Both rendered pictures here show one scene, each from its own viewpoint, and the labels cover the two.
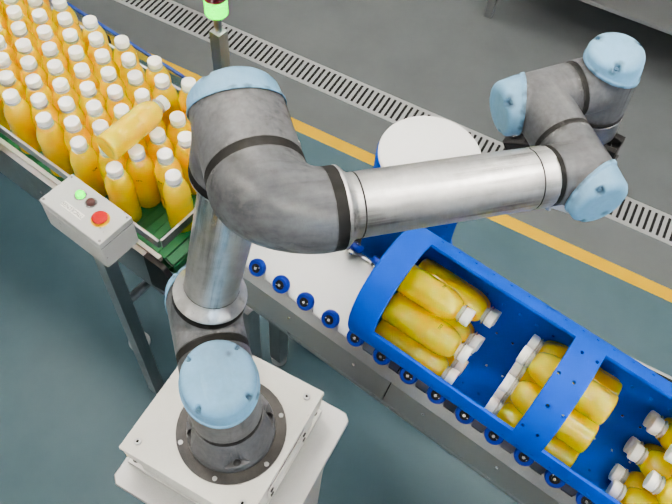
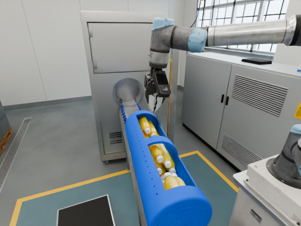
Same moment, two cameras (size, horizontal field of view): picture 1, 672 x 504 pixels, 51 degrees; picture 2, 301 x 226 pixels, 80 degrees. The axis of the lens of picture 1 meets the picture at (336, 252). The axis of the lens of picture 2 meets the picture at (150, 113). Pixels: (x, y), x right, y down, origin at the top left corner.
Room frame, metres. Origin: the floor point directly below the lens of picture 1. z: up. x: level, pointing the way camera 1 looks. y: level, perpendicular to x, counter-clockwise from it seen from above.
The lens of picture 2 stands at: (1.27, 0.14, 1.82)
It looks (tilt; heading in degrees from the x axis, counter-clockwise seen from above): 25 degrees down; 225
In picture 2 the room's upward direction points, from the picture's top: straight up
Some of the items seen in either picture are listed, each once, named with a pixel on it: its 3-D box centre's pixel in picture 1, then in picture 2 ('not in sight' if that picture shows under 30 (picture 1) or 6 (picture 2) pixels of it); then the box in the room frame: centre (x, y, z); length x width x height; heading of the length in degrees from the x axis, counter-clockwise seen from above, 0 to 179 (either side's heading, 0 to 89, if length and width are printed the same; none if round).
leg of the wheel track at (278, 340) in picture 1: (278, 321); not in sight; (1.08, 0.17, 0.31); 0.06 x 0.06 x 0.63; 59
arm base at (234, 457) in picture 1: (228, 419); (294, 163); (0.39, 0.15, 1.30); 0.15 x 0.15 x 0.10
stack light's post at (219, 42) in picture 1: (230, 158); not in sight; (1.56, 0.40, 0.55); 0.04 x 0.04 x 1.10; 59
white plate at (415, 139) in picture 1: (430, 155); not in sight; (1.25, -0.22, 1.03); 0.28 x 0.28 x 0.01
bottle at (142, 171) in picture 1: (143, 177); not in sight; (1.10, 0.52, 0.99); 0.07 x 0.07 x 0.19
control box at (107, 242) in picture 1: (90, 220); not in sight; (0.91, 0.59, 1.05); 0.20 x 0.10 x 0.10; 59
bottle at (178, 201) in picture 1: (178, 201); not in sight; (1.04, 0.41, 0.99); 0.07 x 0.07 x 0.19
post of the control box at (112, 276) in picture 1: (132, 325); not in sight; (0.91, 0.59, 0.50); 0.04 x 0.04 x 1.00; 59
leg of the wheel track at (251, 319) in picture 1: (251, 350); not in sight; (0.96, 0.24, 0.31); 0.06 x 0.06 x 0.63; 59
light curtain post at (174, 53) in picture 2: not in sight; (170, 134); (-0.01, -0.84, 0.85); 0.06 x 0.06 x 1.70; 59
